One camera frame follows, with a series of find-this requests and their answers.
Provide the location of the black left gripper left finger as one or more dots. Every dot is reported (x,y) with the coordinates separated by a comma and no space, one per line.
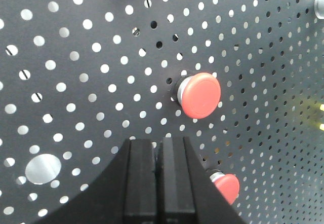
(140,199)

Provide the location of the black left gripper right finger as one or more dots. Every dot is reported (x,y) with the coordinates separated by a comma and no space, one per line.
(174,194)

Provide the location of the lower red mushroom button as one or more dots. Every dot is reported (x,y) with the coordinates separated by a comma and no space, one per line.
(227,184)

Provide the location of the red mushroom button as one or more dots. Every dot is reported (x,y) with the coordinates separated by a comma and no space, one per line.
(227,184)
(198,94)

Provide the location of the upper red mushroom button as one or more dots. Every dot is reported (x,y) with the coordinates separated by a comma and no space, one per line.
(198,94)

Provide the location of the black perforated pegboard panel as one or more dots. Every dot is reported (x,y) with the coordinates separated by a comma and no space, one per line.
(78,77)

